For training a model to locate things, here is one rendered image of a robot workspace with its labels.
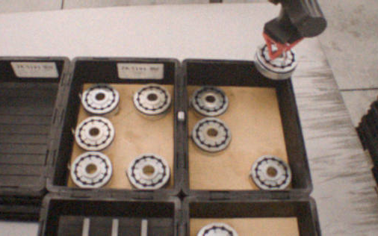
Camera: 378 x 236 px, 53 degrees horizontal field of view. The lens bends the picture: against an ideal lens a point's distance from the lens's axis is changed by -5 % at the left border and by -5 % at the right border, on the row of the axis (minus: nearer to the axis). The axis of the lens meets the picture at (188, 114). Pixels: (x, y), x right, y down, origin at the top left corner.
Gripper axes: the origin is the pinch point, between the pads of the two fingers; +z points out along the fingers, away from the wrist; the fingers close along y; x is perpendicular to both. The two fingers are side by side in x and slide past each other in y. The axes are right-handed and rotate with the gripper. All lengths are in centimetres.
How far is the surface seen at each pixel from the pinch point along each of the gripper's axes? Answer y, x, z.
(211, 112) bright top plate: -14.2, 5.3, 19.6
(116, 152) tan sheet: -40.2, 11.4, 23.2
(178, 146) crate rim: -30.3, -0.8, 13.0
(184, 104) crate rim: -21.7, 7.9, 12.9
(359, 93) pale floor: 114, 3, 104
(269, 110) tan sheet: 1.6, -2.5, 22.5
